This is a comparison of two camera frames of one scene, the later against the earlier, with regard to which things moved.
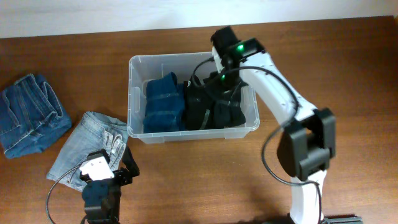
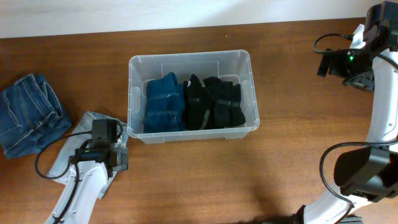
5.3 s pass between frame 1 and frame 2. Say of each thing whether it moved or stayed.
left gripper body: moved
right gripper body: moved
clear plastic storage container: stayed
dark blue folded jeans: stayed
